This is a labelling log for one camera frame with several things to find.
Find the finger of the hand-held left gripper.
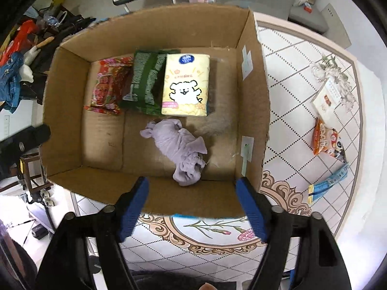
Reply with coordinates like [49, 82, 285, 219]
[0, 124, 51, 180]

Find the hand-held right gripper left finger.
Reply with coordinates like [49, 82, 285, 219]
[36, 176, 150, 290]

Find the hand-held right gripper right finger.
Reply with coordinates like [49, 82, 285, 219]
[235, 177, 353, 290]

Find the brown cardboard box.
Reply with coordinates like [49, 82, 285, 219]
[39, 2, 270, 220]

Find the wooden stool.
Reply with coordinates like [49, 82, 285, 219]
[19, 152, 53, 204]

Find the white plush toy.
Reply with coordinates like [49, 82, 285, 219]
[20, 44, 41, 83]

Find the lavender cloth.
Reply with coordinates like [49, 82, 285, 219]
[140, 119, 208, 187]

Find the blue tube packet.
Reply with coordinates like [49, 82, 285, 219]
[308, 162, 349, 203]

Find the pile of clothes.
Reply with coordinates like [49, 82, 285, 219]
[0, 6, 97, 114]

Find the red snack packet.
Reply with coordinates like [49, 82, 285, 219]
[84, 56, 134, 116]

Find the orange snack packet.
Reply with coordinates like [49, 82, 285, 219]
[312, 118, 345, 158]

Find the white patterned tablecloth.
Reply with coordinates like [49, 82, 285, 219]
[72, 10, 367, 281]

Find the green snack packet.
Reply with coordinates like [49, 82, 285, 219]
[119, 49, 181, 116]

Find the yellow tissue pack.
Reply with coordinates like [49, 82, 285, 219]
[161, 53, 210, 118]

